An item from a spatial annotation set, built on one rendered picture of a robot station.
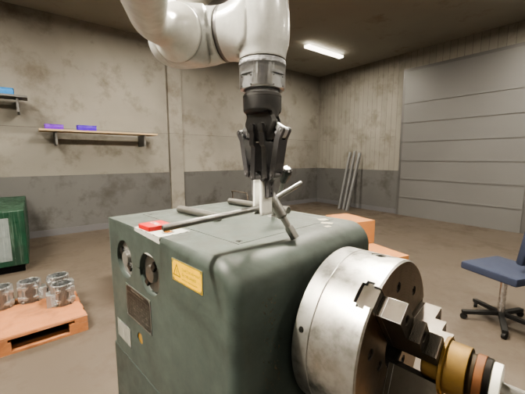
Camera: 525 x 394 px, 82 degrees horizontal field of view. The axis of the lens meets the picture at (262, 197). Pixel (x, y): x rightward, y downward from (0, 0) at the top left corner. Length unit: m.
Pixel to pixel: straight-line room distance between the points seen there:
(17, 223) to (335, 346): 4.48
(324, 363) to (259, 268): 0.18
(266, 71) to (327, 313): 0.43
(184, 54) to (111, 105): 6.23
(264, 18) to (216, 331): 0.55
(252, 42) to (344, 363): 0.55
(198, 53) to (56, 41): 6.36
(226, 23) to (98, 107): 6.23
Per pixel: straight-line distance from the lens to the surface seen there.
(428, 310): 0.74
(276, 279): 0.56
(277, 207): 0.62
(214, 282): 0.54
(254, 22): 0.60
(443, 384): 0.62
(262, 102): 0.58
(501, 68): 7.71
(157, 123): 7.03
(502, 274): 3.09
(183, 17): 0.63
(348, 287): 0.56
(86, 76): 6.86
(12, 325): 3.18
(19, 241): 4.81
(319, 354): 0.57
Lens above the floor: 1.43
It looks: 8 degrees down
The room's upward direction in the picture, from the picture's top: straight up
